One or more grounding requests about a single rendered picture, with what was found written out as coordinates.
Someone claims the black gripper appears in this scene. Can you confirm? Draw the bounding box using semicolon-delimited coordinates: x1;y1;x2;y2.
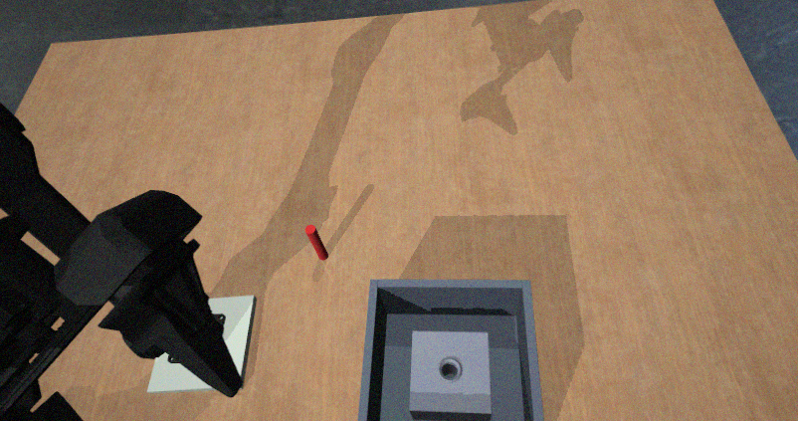
0;190;243;421

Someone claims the red peg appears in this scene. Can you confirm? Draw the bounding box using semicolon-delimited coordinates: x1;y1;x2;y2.
305;225;328;260

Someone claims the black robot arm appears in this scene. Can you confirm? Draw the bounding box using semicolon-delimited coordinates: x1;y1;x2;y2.
0;103;165;359

